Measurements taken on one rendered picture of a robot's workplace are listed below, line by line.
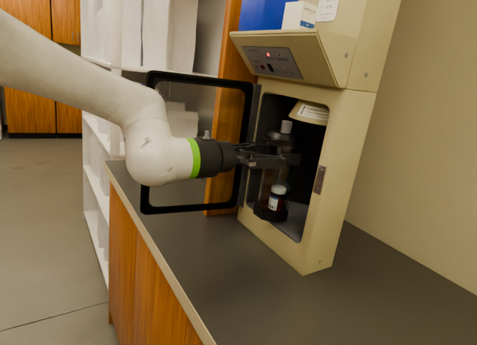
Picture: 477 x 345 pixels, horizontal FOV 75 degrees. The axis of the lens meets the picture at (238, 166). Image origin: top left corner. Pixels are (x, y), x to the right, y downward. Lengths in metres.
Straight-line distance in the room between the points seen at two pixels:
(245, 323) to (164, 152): 0.38
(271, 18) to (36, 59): 0.49
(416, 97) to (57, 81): 0.95
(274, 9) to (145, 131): 0.41
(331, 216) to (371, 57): 0.38
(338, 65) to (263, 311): 0.53
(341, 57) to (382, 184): 0.60
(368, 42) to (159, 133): 0.47
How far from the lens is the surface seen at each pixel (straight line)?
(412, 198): 1.12
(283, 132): 0.82
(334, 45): 0.67
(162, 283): 0.98
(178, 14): 1.98
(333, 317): 0.77
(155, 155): 0.61
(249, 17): 0.83
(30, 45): 0.58
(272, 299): 0.76
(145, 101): 0.68
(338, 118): 0.71
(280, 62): 0.77
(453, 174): 1.07
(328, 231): 0.84
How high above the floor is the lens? 1.42
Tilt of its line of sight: 17 degrees down
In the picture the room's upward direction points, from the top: 8 degrees clockwise
